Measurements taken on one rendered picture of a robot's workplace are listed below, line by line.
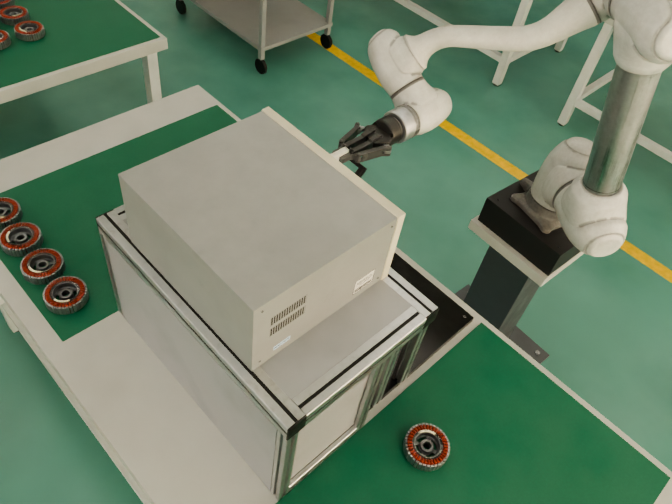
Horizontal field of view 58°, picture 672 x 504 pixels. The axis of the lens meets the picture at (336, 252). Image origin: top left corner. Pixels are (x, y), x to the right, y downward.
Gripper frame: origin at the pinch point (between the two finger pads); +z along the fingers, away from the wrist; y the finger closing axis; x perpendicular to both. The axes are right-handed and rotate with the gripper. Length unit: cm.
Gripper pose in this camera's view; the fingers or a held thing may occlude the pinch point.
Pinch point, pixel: (336, 157)
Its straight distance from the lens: 149.7
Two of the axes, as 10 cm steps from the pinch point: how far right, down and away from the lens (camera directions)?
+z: -7.2, 4.6, -5.2
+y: -6.8, -6.0, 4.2
